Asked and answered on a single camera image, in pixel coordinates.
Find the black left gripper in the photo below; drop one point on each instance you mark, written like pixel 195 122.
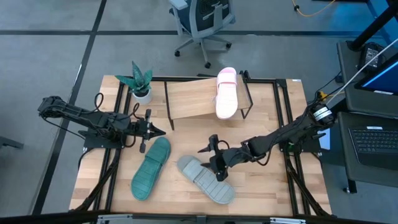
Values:
pixel 145 130

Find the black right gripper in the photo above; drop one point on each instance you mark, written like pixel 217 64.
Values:
pixel 221 158

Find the grey foam slide sandal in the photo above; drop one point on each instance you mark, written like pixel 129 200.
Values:
pixel 202 179

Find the green foam slide sandal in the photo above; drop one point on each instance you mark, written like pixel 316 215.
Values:
pixel 149 174

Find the pink foam slide sandal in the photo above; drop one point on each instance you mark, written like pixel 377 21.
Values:
pixel 227 102

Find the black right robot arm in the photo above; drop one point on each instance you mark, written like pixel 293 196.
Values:
pixel 280 135

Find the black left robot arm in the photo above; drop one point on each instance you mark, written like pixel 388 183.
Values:
pixel 93 119

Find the white round plant pot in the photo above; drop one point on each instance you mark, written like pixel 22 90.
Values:
pixel 143 99

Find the green spiky potted plant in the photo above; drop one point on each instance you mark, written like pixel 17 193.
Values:
pixel 138 81

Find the white blue sheet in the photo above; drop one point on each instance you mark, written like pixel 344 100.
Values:
pixel 325 141

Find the grey blue office chair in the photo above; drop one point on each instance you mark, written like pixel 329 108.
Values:
pixel 199 18

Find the grey floor stand foot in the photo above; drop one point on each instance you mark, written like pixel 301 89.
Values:
pixel 11 143

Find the dark grey side desk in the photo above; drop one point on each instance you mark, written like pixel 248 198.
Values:
pixel 351 99

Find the black laptop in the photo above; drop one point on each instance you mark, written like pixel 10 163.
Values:
pixel 373 143

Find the thin white rod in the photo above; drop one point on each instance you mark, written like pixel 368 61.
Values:
pixel 362 70

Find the black power adapter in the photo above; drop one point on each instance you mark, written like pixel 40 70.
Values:
pixel 370 56

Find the computer monitor with blue screen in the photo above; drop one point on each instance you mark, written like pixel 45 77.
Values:
pixel 382 77

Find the wooden shelf with black frame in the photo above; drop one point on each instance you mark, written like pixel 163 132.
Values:
pixel 189 99

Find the silver metal bracket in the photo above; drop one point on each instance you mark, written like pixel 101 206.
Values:
pixel 115 219
pixel 287 221

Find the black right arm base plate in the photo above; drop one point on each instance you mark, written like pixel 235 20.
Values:
pixel 308 147

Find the black aluminium table frame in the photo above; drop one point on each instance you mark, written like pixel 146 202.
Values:
pixel 281 84

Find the black slanted stand post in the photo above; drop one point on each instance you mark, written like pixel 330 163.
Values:
pixel 373 26

